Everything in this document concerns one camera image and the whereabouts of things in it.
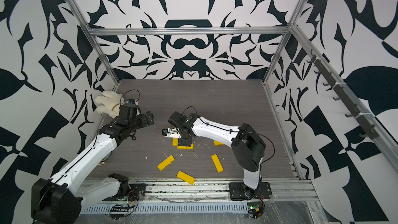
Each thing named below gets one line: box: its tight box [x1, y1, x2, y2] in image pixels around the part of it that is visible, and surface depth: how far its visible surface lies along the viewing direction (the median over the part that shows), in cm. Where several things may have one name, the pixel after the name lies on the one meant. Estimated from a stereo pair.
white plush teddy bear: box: [93, 90, 125, 119], surface depth 98 cm
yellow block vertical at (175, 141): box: [172, 137, 179, 147], surface depth 91 cm
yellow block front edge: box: [176, 170, 196, 186], surface depth 80 cm
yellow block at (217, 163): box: [211, 154, 224, 173], surface depth 84 cm
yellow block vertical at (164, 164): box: [157, 155, 175, 172], surface depth 84 cm
